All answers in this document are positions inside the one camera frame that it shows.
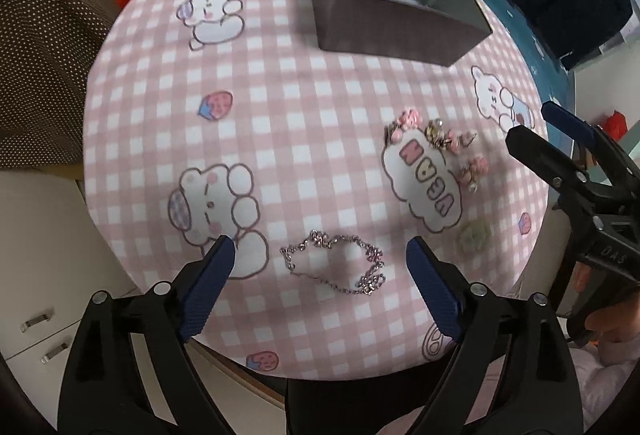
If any gold charm earring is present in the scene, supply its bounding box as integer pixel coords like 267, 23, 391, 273
424, 118, 452, 149

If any green jade pendant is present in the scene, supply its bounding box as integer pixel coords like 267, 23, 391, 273
457, 221, 494, 252

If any person's right forearm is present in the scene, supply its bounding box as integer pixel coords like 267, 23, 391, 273
565, 347, 640, 435

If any white drawer cabinet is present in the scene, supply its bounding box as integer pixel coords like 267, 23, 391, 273
0, 168, 151, 362

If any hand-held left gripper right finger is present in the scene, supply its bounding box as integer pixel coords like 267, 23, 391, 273
406, 237, 586, 435

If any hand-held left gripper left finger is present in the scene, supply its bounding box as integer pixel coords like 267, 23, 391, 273
57, 235, 236, 435

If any silver chain necklace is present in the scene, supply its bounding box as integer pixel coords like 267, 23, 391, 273
279, 230, 387, 297

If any person's right hand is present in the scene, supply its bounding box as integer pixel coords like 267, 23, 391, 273
572, 261, 640, 367

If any pink flower hair clip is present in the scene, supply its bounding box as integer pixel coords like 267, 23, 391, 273
386, 109, 427, 145

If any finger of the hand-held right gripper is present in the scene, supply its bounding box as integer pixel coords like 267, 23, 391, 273
541, 100, 640, 197
506, 125, 616, 217

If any red bag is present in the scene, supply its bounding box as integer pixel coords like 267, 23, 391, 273
602, 111, 629, 139

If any dark navy garment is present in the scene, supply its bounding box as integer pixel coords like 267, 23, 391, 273
506, 0, 634, 71

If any brown dotted cover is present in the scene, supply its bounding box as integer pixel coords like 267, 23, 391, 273
0, 0, 122, 172

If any metal drawer handle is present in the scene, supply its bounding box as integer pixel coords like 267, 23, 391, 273
20, 312, 54, 332
40, 342, 71, 364

